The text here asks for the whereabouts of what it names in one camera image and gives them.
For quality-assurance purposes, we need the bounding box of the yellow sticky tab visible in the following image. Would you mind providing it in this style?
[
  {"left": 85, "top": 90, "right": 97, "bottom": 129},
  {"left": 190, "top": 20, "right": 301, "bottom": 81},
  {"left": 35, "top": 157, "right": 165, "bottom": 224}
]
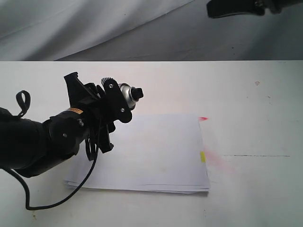
[{"left": 200, "top": 151, "right": 206, "bottom": 163}]

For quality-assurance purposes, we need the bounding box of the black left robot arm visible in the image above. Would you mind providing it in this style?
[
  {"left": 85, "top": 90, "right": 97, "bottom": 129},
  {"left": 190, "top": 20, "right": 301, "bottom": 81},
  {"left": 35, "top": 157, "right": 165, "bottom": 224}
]
[{"left": 0, "top": 72, "right": 121, "bottom": 178}]

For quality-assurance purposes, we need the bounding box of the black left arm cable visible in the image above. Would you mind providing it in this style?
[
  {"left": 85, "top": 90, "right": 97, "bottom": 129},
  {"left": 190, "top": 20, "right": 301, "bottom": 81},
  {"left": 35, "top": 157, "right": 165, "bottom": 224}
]
[{"left": 7, "top": 90, "right": 102, "bottom": 210}]

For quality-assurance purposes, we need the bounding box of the silver spray can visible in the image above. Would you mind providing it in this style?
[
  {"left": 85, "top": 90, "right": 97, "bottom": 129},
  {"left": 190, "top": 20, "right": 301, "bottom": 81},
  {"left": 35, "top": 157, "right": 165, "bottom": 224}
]
[{"left": 118, "top": 83, "right": 144, "bottom": 111}]

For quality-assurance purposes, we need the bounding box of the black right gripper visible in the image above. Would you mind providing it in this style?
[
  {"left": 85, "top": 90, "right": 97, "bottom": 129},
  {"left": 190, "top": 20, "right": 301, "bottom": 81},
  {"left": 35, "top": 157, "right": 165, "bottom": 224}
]
[{"left": 206, "top": 0, "right": 270, "bottom": 18}]

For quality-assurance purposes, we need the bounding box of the white backdrop cloth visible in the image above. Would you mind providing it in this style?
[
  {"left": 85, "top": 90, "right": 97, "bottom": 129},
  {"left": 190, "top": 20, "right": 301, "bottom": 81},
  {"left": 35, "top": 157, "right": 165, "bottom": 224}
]
[{"left": 0, "top": 0, "right": 303, "bottom": 61}]

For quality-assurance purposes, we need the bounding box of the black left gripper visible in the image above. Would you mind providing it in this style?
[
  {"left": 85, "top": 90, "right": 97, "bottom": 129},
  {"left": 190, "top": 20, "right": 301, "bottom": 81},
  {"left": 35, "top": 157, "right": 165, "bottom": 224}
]
[{"left": 64, "top": 72, "right": 116, "bottom": 153}]

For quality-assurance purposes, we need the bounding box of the white paper stack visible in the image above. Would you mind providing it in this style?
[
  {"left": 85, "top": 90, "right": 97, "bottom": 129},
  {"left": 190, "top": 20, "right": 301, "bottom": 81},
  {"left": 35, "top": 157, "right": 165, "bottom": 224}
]
[{"left": 65, "top": 114, "right": 210, "bottom": 194}]

